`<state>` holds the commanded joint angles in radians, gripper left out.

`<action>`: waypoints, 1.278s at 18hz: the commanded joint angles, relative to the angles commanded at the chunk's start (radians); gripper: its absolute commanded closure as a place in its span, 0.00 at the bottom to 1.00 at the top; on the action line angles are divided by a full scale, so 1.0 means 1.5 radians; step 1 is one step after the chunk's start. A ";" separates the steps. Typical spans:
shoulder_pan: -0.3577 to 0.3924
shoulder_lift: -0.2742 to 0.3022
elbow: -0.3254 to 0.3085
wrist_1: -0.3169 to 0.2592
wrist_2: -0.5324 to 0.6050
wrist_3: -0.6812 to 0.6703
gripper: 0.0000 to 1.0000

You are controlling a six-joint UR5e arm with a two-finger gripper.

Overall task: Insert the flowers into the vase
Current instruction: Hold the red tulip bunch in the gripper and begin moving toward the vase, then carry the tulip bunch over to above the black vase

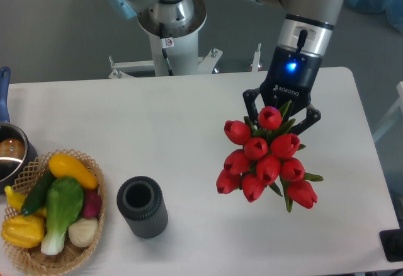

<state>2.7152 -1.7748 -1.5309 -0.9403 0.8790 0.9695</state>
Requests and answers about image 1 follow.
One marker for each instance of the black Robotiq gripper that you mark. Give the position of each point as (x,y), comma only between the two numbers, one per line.
(290,77)

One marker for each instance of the yellow bell pepper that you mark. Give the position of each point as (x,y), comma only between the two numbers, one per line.
(23,232)

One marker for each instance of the small yellow banana squash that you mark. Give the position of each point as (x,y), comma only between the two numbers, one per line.
(15,200)

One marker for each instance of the woven wicker basket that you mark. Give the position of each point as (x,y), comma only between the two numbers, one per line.
(32,261)

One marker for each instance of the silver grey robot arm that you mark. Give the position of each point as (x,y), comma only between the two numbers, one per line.
(307,27)

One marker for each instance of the white frame at right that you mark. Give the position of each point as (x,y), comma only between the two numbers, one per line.
(390,117)

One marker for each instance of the dark grey ribbed vase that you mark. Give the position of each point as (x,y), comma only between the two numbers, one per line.
(141,203)

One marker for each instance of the green bok choy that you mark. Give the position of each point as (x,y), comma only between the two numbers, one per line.
(64,203)

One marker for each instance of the blue handled steel saucepan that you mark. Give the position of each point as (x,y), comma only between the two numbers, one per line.
(16,150)

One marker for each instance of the red tulip bouquet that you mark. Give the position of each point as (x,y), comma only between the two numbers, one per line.
(266,159)

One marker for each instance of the white garlic bulb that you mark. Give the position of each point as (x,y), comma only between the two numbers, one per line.
(82,232)

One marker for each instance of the dark green cucumber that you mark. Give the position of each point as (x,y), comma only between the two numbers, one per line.
(37,196)

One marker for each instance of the black device at edge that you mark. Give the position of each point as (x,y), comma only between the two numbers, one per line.
(392,244)

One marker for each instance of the purple red radish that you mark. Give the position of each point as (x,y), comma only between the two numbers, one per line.
(91,205)

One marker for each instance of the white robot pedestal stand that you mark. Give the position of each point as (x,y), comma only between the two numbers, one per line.
(173,31)

